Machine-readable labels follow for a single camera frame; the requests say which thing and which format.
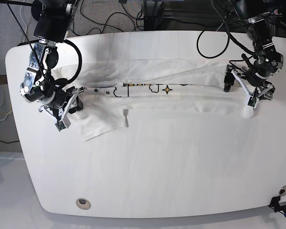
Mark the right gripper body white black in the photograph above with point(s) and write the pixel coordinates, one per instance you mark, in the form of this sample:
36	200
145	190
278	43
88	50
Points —
60	106

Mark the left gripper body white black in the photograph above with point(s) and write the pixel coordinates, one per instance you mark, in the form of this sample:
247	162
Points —
265	89

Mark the white printed T-shirt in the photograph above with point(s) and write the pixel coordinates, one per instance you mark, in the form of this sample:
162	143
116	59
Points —
115	87

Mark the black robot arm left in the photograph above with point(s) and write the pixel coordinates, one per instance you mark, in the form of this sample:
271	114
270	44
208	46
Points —
263	62

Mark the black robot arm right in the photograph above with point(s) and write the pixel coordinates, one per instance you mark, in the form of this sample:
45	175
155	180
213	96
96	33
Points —
54	19

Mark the silver table grommet left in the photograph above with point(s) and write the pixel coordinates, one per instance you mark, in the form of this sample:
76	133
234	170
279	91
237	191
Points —
83	204

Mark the silver table grommet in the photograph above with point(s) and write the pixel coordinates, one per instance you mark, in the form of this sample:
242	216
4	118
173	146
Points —
83	204
282	191

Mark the silver table grommet right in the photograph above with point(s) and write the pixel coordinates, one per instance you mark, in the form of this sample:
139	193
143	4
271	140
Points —
282	191

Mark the black round stand base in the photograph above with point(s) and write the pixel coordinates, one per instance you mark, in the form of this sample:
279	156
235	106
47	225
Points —
36	9

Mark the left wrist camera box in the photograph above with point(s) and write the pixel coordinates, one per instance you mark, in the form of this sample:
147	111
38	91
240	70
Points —
252	101

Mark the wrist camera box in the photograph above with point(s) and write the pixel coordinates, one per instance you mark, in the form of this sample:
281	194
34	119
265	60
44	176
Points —
63	124
252	101

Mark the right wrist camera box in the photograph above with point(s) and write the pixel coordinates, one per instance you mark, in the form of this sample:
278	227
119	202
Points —
63	124

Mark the black aluminium frame post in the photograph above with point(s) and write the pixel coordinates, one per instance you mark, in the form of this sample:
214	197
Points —
152	13

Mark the black clamp with cable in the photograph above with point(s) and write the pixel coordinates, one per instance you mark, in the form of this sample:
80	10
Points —
276	207

